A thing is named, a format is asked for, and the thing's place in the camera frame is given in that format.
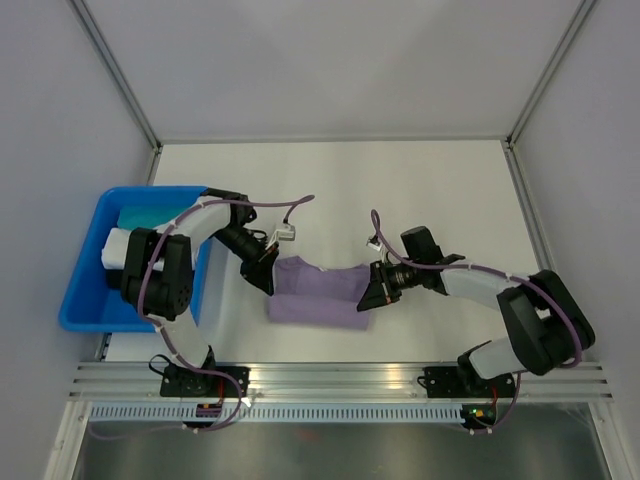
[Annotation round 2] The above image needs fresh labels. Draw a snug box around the white rolled t-shirt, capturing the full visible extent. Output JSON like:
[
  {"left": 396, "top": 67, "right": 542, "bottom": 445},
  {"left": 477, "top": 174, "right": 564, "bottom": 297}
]
[{"left": 101, "top": 227, "right": 131, "bottom": 270}]

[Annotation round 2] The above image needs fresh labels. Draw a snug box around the aluminium rail base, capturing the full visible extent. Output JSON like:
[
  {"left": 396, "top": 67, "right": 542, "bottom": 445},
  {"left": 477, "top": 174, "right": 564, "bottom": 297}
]
[{"left": 67, "top": 362, "right": 613, "bottom": 403}]

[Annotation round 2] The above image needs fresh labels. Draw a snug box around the purple t-shirt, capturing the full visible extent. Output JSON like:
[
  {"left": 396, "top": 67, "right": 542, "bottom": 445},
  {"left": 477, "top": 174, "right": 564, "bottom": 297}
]
[{"left": 266, "top": 256, "right": 370, "bottom": 331}]

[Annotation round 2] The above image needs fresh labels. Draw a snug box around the slotted white cable duct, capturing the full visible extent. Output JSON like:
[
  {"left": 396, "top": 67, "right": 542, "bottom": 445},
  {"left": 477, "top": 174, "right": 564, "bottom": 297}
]
[{"left": 89, "top": 402, "right": 494, "bottom": 424}]

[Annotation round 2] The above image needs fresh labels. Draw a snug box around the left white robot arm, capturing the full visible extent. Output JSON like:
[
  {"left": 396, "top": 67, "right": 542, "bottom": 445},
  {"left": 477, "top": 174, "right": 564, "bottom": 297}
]
[{"left": 120, "top": 188, "right": 279, "bottom": 396}]

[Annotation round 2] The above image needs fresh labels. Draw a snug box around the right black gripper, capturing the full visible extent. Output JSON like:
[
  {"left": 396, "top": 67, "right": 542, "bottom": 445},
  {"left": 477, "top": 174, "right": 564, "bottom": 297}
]
[{"left": 357, "top": 259, "right": 421, "bottom": 311}]

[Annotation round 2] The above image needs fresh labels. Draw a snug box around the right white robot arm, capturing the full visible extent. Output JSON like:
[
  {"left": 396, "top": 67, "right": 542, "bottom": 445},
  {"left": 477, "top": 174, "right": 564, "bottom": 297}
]
[{"left": 357, "top": 226, "right": 595, "bottom": 395}]

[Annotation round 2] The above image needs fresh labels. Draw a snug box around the aluminium frame post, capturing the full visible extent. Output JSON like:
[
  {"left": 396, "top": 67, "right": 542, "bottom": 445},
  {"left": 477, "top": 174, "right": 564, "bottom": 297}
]
[
  {"left": 67, "top": 0, "right": 162, "bottom": 151},
  {"left": 504, "top": 0, "right": 599, "bottom": 149}
]

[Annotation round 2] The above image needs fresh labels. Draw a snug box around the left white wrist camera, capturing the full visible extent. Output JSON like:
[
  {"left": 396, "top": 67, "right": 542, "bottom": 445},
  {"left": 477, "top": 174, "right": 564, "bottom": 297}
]
[{"left": 270, "top": 223, "right": 296, "bottom": 244}]

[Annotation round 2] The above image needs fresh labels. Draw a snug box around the purple cable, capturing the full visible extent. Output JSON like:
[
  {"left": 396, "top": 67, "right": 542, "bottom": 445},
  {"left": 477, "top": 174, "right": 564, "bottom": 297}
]
[
  {"left": 369, "top": 208, "right": 585, "bottom": 431},
  {"left": 135, "top": 194, "right": 316, "bottom": 391}
]

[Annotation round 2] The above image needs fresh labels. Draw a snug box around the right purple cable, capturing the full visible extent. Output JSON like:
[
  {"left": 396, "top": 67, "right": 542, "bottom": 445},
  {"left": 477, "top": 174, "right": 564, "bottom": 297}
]
[{"left": 369, "top": 208, "right": 585, "bottom": 431}]

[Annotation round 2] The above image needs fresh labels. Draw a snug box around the black rolled t-shirt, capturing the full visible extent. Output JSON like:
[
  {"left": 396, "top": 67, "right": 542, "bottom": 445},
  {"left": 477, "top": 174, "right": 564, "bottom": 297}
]
[{"left": 105, "top": 269, "right": 124, "bottom": 291}]

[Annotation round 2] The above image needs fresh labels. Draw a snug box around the teal rolled t-shirt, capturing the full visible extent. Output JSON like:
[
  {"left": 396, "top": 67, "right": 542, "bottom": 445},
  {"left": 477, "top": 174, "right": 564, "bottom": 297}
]
[{"left": 116, "top": 205, "right": 186, "bottom": 231}]

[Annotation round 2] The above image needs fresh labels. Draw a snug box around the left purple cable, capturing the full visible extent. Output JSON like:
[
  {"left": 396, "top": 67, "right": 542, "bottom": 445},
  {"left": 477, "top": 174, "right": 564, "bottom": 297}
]
[{"left": 135, "top": 194, "right": 316, "bottom": 391}]

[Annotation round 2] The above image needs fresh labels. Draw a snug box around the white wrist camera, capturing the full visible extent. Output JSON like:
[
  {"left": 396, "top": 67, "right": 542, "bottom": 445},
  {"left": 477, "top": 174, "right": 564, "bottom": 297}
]
[
  {"left": 270, "top": 223, "right": 296, "bottom": 244},
  {"left": 367, "top": 236, "right": 385, "bottom": 252}
]

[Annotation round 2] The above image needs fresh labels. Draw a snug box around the left aluminium frame post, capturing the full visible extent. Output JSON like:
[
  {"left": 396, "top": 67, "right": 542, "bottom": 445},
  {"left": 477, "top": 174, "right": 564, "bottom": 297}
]
[{"left": 67, "top": 0, "right": 162, "bottom": 151}]

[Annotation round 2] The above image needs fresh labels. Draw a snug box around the blue plastic bin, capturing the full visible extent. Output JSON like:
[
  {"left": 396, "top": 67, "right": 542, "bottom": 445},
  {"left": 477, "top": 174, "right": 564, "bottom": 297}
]
[{"left": 59, "top": 185, "right": 205, "bottom": 333}]

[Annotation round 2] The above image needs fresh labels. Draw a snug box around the right aluminium frame post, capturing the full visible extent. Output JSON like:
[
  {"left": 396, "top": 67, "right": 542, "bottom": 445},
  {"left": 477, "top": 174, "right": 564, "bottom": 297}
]
[{"left": 504, "top": 0, "right": 599, "bottom": 149}]

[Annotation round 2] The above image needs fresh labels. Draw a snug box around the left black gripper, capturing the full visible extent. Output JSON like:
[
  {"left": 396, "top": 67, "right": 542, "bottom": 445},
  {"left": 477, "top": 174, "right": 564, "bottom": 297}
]
[{"left": 212, "top": 225, "right": 279, "bottom": 297}]

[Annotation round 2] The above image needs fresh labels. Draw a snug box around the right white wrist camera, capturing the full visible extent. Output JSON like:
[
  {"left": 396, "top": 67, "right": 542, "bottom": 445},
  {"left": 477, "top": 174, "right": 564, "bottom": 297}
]
[{"left": 367, "top": 236, "right": 385, "bottom": 252}]

